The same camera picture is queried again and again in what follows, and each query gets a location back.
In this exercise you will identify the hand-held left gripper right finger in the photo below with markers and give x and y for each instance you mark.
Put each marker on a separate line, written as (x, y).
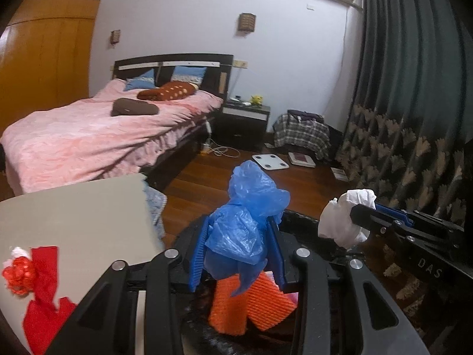
(278, 259)

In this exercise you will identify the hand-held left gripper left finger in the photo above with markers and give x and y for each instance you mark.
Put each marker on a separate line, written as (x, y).
(197, 259)

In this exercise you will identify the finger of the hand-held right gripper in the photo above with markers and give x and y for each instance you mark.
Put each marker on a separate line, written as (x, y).
(397, 217)
(369, 216)

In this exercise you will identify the bin with black bag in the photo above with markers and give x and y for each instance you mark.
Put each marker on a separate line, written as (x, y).
(310, 229)

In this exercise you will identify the blue plastic bag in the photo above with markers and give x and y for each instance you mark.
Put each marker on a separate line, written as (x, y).
(244, 222)

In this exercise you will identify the orange foam net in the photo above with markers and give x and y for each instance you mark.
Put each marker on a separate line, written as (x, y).
(236, 310)

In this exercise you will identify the red cloth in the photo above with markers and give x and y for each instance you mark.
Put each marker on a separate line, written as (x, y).
(40, 284)

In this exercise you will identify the red ribbon bow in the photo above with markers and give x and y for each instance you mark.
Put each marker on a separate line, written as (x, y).
(18, 275)

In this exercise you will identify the small flat box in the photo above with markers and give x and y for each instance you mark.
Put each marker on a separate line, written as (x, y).
(338, 173)

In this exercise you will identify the blue quilted cloth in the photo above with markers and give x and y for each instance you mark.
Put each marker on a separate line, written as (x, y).
(155, 207)

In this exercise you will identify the red-topped bathroom scale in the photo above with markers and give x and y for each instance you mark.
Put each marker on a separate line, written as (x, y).
(301, 159)

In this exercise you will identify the white bathroom scale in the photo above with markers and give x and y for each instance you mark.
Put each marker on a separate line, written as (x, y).
(269, 161)

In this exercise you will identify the plaid covered bag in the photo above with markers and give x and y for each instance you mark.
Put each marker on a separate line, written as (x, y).
(301, 137)

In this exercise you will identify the power strip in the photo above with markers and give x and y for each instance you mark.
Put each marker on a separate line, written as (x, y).
(206, 147)

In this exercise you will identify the dark green patterned curtain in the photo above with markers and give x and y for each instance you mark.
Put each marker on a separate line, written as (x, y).
(406, 100)

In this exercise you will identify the dark bag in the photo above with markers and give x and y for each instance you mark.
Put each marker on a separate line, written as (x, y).
(305, 115)

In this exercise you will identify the black nightstand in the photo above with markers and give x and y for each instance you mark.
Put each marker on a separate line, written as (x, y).
(242, 129)

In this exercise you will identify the pink blanket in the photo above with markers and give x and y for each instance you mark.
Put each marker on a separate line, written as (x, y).
(92, 144)

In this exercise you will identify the yellow plush toy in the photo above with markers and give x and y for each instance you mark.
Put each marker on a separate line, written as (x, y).
(257, 100)

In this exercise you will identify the brown cushion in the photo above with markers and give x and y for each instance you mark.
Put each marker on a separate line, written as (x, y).
(133, 107)

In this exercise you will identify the red polka-dot pillow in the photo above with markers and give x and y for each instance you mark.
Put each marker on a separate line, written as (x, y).
(166, 91)

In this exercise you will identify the blue pillow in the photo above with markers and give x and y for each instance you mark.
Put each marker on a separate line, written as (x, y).
(139, 80)
(188, 74)

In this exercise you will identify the dark wooden bed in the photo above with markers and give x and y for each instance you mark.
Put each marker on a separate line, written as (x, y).
(207, 70)

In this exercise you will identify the wooden wardrobe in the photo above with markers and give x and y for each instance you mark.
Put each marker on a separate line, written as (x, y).
(48, 63)

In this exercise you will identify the wall socket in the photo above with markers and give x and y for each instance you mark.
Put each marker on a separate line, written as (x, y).
(240, 63)

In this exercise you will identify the large wall lamp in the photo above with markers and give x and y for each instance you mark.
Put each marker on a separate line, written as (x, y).
(247, 23)

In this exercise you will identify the small wall lamp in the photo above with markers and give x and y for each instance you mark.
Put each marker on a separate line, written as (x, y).
(115, 37)

